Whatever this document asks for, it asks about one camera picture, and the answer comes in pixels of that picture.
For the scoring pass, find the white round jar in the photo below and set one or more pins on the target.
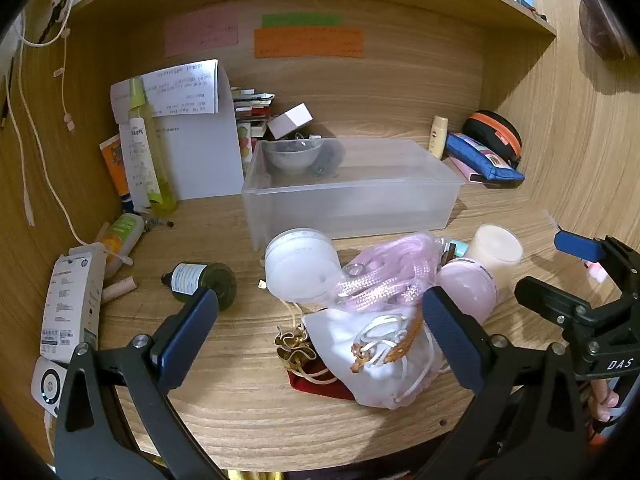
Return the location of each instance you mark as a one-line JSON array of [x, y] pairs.
[[300, 267]]

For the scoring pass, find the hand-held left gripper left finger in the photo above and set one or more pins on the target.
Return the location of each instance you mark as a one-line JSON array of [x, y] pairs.
[[190, 330]]

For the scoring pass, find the white printed tube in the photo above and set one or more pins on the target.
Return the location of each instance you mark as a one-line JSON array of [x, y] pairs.
[[140, 160]]

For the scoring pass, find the yellow-green spray bottle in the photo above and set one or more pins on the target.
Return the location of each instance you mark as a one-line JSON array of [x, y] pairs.
[[160, 170]]

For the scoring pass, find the pink flat case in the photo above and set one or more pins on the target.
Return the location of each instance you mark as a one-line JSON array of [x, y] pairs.
[[462, 167]]

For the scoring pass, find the dark brown object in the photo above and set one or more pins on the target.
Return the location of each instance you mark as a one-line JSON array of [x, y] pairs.
[[607, 25]]

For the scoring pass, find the beige lip balm stick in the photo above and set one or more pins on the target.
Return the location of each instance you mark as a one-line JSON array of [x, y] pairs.
[[119, 290]]

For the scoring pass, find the white cylindrical candle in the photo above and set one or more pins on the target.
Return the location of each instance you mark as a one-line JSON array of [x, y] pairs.
[[495, 250]]

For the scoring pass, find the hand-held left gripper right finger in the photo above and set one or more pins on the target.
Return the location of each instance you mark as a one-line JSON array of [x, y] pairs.
[[447, 327]]

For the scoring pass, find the person's right hand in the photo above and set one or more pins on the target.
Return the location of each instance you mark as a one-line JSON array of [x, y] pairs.
[[605, 400]]

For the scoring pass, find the red fabric pouch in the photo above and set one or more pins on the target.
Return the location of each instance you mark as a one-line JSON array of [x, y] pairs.
[[312, 385]]

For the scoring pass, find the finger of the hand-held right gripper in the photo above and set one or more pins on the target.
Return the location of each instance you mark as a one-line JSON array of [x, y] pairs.
[[550, 297], [577, 245]]

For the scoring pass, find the black pen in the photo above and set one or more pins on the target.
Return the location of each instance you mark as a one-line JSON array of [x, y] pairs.
[[159, 221]]

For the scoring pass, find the pink round jar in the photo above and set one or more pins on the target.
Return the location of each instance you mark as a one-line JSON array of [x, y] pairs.
[[467, 287]]

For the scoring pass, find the orange book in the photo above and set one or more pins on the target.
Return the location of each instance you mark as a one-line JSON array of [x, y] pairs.
[[114, 165]]

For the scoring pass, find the dark green bottle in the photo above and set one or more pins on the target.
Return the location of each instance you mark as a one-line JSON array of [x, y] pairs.
[[192, 280]]

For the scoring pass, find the small white box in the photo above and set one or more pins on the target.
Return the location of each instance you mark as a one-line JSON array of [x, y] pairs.
[[290, 120]]

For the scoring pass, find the black orange zip case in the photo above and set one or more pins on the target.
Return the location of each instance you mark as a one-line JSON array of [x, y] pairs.
[[495, 130]]

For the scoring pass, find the clear plastic bowl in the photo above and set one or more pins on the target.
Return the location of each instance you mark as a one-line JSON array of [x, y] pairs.
[[292, 157]]

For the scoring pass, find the green paper note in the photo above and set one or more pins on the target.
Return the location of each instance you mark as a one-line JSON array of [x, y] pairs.
[[300, 20]]

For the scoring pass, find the orange paper note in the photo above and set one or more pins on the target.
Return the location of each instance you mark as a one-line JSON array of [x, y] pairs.
[[307, 42]]

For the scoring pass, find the clear plastic storage box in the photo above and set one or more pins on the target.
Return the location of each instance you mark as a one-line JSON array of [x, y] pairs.
[[350, 200]]

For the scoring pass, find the small teal item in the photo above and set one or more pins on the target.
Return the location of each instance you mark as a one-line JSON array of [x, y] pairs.
[[456, 250]]

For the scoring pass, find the green orange tube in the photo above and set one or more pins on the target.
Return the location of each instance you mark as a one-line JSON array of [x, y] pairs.
[[120, 237]]

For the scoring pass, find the wooden desktop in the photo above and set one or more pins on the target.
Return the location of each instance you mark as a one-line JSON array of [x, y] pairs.
[[240, 410]]

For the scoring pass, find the blue pencil pouch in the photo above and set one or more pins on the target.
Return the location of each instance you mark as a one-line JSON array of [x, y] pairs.
[[480, 157]]

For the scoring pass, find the small cream lotion bottle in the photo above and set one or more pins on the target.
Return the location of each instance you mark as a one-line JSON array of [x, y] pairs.
[[438, 137]]

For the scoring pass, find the gold ribbon flower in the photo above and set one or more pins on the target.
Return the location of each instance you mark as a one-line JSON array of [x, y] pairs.
[[292, 347]]

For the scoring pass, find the pink paper note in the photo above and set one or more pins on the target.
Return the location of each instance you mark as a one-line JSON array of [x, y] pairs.
[[200, 30]]

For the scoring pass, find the white round-button device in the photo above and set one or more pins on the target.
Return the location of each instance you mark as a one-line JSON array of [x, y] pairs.
[[47, 385]]

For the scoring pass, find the stack of small books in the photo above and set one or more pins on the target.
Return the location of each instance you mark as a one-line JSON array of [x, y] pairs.
[[250, 125]]

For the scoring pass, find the white paper folder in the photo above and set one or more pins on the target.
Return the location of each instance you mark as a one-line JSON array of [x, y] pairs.
[[200, 150]]

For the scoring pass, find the white labelled carton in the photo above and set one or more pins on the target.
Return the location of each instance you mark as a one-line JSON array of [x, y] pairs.
[[70, 305]]

